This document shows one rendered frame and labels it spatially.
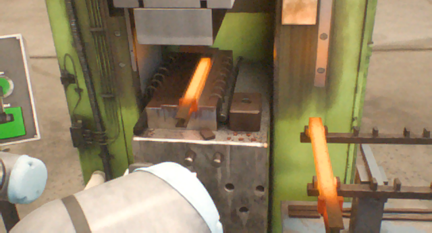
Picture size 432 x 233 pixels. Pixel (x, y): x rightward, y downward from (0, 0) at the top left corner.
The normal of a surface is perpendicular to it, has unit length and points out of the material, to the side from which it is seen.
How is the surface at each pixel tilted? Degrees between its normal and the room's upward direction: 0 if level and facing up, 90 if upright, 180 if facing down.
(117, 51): 90
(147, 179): 2
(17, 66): 60
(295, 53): 90
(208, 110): 90
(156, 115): 90
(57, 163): 0
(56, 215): 7
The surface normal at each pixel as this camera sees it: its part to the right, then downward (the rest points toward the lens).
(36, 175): 0.94, 0.14
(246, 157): -0.14, 0.48
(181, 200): 0.33, -0.37
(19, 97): 0.23, -0.04
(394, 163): -0.04, -0.88
